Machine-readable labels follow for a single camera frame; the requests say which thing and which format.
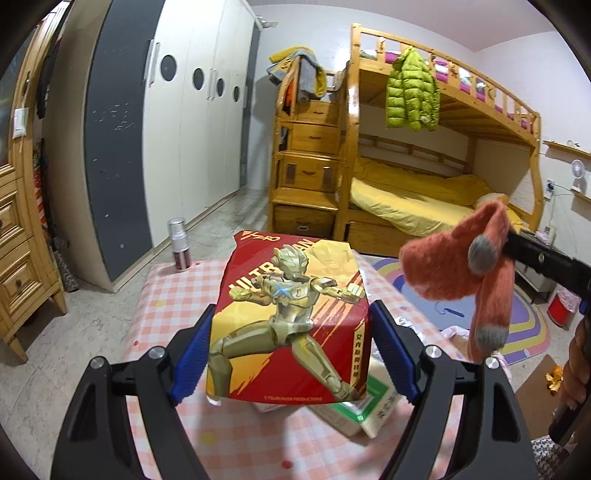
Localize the wooden stair drawer unit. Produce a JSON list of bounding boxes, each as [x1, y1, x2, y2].
[[267, 61, 345, 238]]

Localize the red Ultraman snack bag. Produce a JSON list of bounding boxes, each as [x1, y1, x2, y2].
[[206, 230, 370, 405]]

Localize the wooden cabinet with drawers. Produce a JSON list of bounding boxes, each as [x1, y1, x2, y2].
[[1, 2, 67, 363]]

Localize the orange plush toy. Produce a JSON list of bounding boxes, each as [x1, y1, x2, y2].
[[473, 192, 509, 214]]

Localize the yellow bed sheet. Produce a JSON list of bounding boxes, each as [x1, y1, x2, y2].
[[349, 157, 509, 237]]

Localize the clothes pile on stairs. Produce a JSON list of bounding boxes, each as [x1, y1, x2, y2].
[[266, 46, 328, 104]]

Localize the pink checkered tablecloth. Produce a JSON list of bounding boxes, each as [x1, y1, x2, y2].
[[120, 250, 468, 480]]

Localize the green white paper box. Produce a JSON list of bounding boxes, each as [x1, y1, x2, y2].
[[257, 354, 401, 439]]

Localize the small white fan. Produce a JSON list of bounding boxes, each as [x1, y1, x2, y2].
[[571, 159, 586, 194]]

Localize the white spray bottle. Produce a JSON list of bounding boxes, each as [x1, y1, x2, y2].
[[167, 218, 191, 271]]

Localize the person's right hand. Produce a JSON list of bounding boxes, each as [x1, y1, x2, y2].
[[559, 320, 590, 410]]

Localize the grey bedside cabinet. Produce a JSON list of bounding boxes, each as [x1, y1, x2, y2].
[[513, 230, 562, 304]]

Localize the red trash bin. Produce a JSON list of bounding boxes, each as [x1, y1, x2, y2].
[[547, 286, 581, 329]]

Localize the wooden bunk bed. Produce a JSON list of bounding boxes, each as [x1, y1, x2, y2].
[[332, 24, 544, 257]]

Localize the brown cardboard sheet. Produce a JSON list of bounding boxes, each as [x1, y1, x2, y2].
[[516, 354, 560, 440]]

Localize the orange fuzzy sock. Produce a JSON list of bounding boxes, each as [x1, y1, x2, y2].
[[399, 200, 515, 363]]

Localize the orange peels on cardboard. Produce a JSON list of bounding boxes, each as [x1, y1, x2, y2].
[[545, 365, 563, 395]]

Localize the rainbow floor rug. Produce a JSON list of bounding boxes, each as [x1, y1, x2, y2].
[[366, 256, 550, 366]]

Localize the grey and white wardrobe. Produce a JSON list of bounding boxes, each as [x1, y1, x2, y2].
[[43, 1, 259, 291]]

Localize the green puffer jacket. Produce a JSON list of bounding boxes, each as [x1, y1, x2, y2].
[[385, 47, 441, 132]]

